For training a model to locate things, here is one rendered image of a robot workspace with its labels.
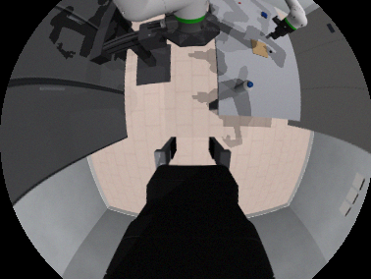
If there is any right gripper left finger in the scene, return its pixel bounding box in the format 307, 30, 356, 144
154, 137, 177, 170

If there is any grey bottle with blue cap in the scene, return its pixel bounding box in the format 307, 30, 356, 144
234, 81, 253, 95

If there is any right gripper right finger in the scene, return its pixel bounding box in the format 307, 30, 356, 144
209, 137, 232, 168

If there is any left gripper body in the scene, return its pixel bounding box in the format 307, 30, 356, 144
271, 16, 295, 40

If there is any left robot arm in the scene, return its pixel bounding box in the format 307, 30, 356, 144
285, 0, 307, 29

